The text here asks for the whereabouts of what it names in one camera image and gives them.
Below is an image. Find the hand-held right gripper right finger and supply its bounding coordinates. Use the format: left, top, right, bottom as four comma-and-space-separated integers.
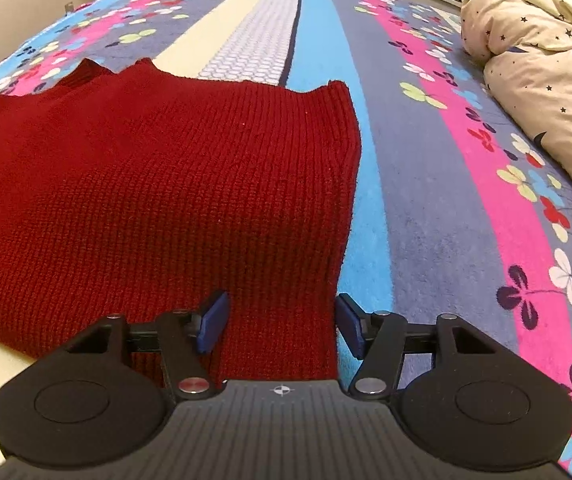
335, 292, 497, 402

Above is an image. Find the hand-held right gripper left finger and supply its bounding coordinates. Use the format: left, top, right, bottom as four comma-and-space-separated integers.
63, 290, 231, 403

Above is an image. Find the red knitted sweater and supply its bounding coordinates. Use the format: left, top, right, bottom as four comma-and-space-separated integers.
0, 57, 363, 387

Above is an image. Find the floral striped blanket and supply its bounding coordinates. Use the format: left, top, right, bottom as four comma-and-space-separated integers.
0, 0, 572, 476

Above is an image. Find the beige star print duvet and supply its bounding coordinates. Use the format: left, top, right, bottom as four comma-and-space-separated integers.
460, 0, 572, 211

